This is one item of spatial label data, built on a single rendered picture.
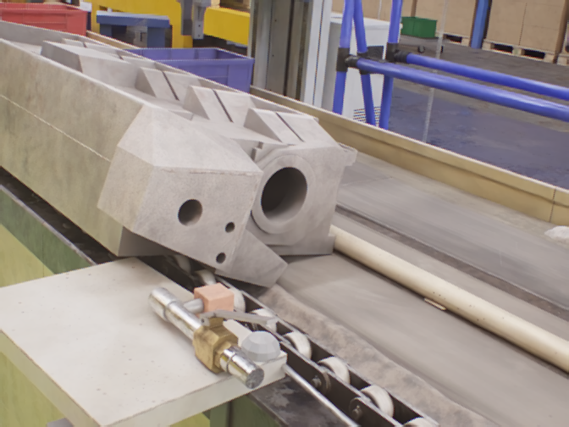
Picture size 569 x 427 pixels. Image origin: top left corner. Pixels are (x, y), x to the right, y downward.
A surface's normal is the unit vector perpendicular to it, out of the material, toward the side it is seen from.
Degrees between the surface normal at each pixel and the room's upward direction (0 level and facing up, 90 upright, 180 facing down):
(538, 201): 88
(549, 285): 0
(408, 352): 0
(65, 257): 90
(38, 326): 0
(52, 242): 90
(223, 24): 90
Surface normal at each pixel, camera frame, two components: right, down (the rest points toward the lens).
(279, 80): -0.69, 0.18
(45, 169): -0.75, -0.01
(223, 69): 0.62, 0.35
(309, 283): 0.09, -0.94
